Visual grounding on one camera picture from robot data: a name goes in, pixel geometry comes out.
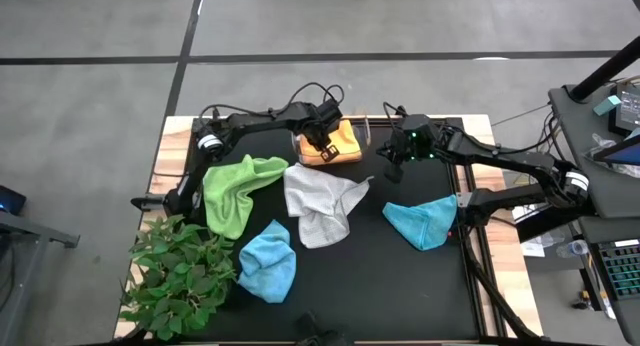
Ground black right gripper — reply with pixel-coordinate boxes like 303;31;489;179
375;113;442;185

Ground grey side desk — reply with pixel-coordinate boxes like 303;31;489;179
547;83;640;221

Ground green microfiber towel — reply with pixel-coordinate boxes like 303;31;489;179
202;153;290;241

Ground light blue microfiber towel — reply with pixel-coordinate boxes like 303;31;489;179
236;218;298;305

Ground white paper sheets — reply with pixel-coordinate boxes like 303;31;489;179
510;200;569;259

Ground grey keyboard desk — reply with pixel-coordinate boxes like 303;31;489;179
578;215;640;346

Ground grey waffle-weave towel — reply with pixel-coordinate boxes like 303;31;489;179
282;161;375;250

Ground orange microfiber towel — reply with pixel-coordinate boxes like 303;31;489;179
297;118;364;166

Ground grey metal side table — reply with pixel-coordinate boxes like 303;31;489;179
0;210;81;346

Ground black aluminium table frame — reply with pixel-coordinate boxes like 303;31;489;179
181;105;494;343

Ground teal microfiber towel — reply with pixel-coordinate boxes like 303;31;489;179
381;193;459;253

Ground clear plastic bag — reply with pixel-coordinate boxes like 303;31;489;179
585;132;640;180

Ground dark device with blue light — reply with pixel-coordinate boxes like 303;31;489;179
0;184;28;217

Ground clear water bottle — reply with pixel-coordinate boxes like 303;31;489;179
556;238;592;260

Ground green artificial plant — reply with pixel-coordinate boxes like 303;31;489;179
117;213;239;345

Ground black round pole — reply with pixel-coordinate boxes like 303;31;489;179
569;35;640;103

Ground black crossbar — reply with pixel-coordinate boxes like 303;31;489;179
514;200;597;245

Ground black tablet device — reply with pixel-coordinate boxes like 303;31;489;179
607;82;640;137

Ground clear plastic bin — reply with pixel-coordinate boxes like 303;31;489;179
291;106;374;168

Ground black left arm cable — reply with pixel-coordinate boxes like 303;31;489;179
198;82;346;120

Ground backlit black keyboard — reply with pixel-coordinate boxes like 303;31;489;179
597;239;640;302

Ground dark laptop screen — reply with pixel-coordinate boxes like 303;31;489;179
591;134;640;167

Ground thin grey cable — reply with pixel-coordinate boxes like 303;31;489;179
491;102;552;128

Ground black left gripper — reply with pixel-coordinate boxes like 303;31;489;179
298;99;347;163

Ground small teal box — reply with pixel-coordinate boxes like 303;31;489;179
592;94;623;118

